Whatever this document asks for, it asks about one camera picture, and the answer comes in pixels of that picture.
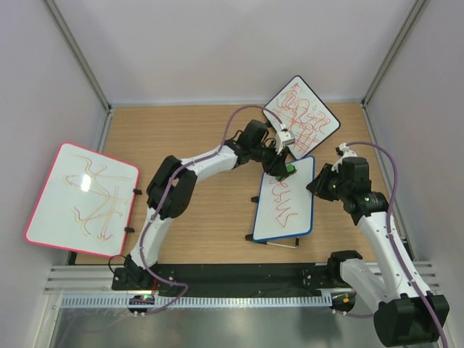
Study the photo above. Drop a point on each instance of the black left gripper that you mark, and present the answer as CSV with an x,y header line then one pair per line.
x,y
275,156

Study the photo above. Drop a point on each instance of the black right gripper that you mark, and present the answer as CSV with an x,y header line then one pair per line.
x,y
317,186

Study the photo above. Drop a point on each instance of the green whiteboard eraser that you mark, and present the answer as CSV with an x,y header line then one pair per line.
x,y
290,170

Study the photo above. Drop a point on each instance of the blue framed whiteboard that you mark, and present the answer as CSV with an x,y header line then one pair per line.
x,y
285,209

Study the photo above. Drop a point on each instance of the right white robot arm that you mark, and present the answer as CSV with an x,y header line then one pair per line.
x,y
405,310

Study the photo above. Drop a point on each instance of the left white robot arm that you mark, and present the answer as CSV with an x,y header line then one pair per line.
x,y
170,190

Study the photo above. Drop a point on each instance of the black framed whiteboard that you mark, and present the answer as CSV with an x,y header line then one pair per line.
x,y
304,114

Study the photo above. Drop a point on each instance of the pink framed whiteboard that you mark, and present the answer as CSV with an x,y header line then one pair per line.
x,y
85,204

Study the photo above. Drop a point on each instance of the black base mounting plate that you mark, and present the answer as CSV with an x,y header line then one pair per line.
x,y
202,278

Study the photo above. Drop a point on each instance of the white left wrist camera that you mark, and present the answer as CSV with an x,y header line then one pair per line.
x,y
283,138

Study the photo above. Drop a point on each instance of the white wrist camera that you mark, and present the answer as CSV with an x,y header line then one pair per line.
x,y
283,138
343,151

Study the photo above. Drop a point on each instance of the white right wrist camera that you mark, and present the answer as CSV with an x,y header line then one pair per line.
x,y
343,151

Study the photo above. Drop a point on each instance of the grey slotted cable duct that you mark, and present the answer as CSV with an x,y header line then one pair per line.
x,y
142,301

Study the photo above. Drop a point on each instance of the aluminium frame rail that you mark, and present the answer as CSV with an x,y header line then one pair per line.
x,y
79,279

